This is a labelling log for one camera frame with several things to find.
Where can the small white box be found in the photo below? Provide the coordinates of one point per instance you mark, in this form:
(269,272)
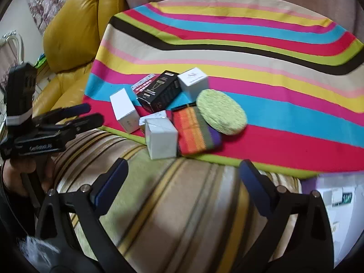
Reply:
(153,115)

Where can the grey furry tuft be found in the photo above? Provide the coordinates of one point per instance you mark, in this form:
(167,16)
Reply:
(38,246)

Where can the red label packet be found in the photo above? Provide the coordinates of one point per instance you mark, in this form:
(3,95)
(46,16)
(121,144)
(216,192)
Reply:
(142,84)

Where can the rainbow striped pouch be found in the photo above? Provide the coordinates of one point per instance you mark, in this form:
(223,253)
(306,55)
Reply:
(193,133)

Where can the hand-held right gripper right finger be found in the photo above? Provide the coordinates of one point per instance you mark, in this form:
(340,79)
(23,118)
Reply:
(257,190)

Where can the person's left hand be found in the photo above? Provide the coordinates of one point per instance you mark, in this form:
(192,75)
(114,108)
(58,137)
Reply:
(17,173)

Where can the striped velvet cushion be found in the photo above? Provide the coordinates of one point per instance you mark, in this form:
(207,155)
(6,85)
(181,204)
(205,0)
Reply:
(170,204)

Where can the tall plain white box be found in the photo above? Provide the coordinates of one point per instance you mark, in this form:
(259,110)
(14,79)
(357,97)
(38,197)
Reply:
(125,113)

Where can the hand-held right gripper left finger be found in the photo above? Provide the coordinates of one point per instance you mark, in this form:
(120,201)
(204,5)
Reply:
(109,184)

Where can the colourful striped cloth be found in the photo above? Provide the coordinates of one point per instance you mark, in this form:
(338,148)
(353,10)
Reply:
(284,136)

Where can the green plastic item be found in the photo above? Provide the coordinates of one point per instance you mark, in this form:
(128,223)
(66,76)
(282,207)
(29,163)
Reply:
(41,59)

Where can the purple cardboard box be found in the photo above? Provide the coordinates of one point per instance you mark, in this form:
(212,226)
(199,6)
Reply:
(349,233)

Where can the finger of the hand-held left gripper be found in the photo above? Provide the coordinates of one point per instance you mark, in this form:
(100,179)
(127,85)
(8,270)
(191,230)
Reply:
(91,119)
(81,107)

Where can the white box with logo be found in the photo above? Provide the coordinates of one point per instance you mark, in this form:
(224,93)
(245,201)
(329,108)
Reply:
(192,82)

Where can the floral curtain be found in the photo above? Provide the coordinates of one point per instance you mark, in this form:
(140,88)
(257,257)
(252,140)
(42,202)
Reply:
(42,0)

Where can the yellow leather sofa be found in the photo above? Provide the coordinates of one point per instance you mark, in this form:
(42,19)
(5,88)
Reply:
(74,25)

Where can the green crochet pad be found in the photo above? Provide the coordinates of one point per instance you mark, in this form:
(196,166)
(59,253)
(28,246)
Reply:
(221,112)

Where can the silver metal frame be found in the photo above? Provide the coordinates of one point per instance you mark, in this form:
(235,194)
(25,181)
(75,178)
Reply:
(11,48)

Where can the white box with faint portrait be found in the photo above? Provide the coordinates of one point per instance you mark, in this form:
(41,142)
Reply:
(160,142)

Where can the black box with gold print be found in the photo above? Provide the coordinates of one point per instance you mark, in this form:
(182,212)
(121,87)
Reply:
(159,91)

